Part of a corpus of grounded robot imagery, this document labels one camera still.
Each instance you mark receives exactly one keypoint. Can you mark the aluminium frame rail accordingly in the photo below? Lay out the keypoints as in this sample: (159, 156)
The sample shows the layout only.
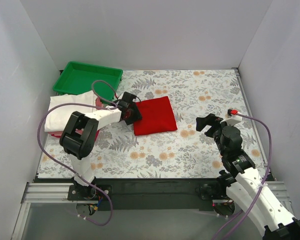
(45, 215)

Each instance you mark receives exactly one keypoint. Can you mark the white folded t shirt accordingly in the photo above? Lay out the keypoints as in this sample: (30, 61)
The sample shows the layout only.
(62, 110)

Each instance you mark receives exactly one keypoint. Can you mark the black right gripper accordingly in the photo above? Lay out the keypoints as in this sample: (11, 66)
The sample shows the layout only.
(211, 126)

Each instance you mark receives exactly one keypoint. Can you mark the pink folded t shirt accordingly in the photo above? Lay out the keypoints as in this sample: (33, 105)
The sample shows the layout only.
(98, 102)

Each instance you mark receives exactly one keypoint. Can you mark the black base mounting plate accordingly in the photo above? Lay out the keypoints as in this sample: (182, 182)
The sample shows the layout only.
(150, 192)

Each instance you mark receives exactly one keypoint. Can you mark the green plastic tray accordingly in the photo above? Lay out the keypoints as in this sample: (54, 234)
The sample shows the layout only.
(77, 78)

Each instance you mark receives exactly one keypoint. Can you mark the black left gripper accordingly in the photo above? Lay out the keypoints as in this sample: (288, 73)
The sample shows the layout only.
(131, 110)

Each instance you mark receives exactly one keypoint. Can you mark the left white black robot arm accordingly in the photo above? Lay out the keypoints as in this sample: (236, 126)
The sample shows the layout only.
(79, 135)

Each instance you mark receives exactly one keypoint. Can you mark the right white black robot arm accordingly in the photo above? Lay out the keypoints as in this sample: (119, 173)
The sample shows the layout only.
(241, 182)

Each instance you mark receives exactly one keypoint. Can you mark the floral patterned table mat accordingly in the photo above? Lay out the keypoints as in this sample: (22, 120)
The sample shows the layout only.
(184, 153)

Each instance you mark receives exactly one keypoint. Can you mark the red t shirt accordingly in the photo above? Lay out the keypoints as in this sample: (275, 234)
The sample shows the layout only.
(157, 117)

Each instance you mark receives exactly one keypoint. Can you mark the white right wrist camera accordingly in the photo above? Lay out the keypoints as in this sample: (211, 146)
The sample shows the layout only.
(232, 118)

